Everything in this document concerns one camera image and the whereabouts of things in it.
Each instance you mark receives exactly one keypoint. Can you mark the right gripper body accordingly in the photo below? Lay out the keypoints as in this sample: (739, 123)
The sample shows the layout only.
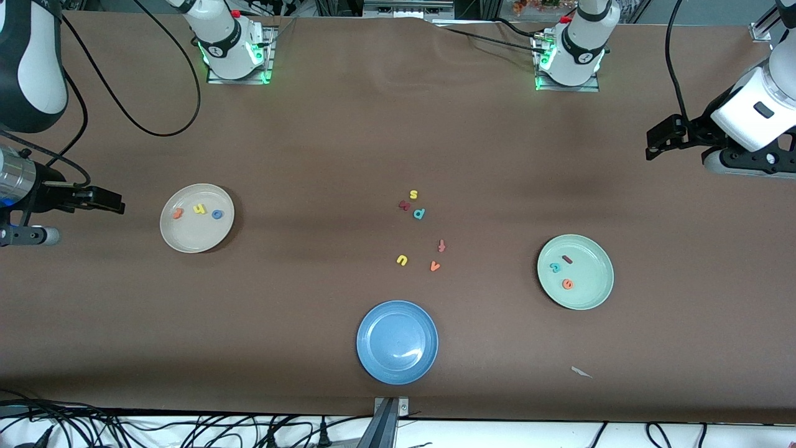
(51, 193)

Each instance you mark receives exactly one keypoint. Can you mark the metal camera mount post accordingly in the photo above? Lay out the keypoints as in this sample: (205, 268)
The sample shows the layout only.
(388, 423)

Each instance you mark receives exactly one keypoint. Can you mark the orange flower bunch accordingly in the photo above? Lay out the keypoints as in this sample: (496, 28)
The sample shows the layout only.
(535, 6)

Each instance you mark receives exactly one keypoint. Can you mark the light green plate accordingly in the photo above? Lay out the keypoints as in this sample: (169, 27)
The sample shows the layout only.
(591, 274)

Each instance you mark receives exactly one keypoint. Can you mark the small white paper scrap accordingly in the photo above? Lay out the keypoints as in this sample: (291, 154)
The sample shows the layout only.
(581, 372)

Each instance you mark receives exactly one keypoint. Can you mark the blue plate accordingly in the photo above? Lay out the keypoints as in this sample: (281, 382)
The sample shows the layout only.
(397, 342)

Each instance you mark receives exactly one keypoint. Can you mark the grey power strip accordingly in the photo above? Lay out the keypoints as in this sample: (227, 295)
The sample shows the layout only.
(407, 9)

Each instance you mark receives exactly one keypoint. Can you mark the aluminium frame rail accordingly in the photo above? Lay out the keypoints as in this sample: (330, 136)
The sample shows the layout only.
(762, 28)

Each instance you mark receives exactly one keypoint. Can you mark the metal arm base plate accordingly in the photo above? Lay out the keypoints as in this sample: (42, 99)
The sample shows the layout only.
(594, 86)
(267, 62)

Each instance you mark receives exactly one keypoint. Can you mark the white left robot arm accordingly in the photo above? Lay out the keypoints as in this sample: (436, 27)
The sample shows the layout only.
(584, 50)

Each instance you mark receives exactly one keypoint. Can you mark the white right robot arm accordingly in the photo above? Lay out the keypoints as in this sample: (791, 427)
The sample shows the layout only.
(37, 74)

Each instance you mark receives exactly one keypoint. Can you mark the beige brown plate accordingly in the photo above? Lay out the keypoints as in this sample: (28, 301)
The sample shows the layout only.
(197, 233)

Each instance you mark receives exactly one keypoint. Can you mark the large table cover sheet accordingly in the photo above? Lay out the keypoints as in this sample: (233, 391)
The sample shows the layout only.
(373, 124)

